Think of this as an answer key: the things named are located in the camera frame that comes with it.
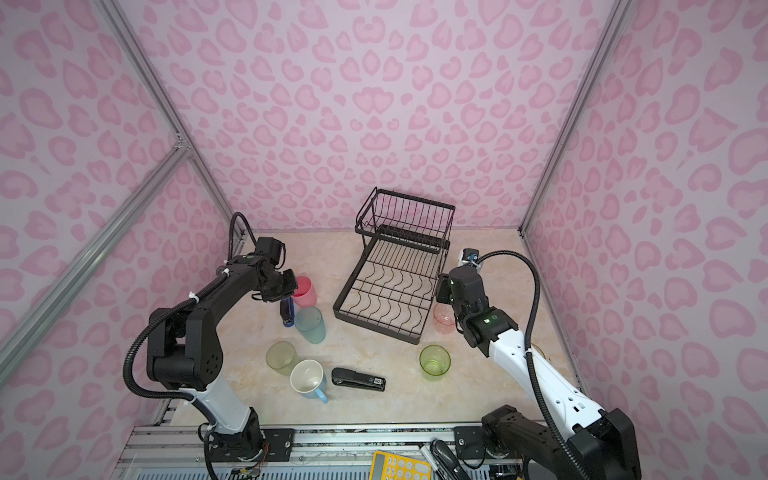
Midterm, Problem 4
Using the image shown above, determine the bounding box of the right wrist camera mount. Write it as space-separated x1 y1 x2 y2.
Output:
458 248 482 269

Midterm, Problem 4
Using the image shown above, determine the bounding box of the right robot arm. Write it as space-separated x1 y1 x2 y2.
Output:
436 264 642 479

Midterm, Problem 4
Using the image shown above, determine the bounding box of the black stapler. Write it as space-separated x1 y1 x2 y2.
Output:
331 367 386 392

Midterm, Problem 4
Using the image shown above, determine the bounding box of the blue black marker tool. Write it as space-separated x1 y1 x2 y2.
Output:
279 297 295 328

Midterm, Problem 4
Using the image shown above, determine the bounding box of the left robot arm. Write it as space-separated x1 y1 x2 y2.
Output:
146 255 298 461

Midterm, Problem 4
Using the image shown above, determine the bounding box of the opaque pink plastic cup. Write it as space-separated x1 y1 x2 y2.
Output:
292 276 317 308

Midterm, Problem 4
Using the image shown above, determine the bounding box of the green cup front left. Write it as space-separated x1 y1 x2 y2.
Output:
265 341 299 376

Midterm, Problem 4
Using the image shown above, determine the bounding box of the black tool front rail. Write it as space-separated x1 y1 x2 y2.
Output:
429 440 470 480

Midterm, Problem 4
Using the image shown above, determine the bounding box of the teal textured cup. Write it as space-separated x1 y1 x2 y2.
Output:
294 307 326 344

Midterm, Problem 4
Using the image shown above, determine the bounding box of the clear pink plastic cup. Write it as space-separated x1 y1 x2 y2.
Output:
432 303 456 335

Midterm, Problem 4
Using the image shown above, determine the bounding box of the black wire dish rack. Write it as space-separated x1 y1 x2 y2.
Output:
333 187 456 345

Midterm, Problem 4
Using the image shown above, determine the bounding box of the green cup front right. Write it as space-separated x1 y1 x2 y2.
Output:
419 344 452 381

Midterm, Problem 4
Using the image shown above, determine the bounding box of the white mug blue handle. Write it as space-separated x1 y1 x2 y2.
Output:
289 359 329 404

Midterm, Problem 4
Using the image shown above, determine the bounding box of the green cup far right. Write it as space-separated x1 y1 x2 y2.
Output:
531 343 547 360

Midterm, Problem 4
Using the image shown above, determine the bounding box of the green cup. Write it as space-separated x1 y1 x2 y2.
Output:
419 344 452 381
531 343 547 360
265 341 299 376

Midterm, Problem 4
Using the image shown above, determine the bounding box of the yellow calculator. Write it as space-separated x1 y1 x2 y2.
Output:
368 451 433 480

